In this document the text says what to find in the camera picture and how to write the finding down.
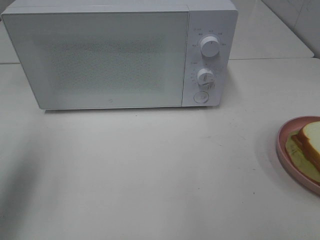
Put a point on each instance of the round door release button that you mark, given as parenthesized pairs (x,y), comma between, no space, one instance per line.
(201,97)

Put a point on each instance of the white timer knob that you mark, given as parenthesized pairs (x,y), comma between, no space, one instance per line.
(205,78)

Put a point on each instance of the pink round plate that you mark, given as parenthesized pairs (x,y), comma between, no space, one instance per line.
(291,125)

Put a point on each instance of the white bread sandwich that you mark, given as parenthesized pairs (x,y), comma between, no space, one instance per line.
(303,148)

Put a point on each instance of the upper white power knob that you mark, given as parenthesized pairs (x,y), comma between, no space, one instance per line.
(210,46)

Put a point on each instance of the white microwave oven body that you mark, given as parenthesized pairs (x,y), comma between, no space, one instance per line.
(205,17)

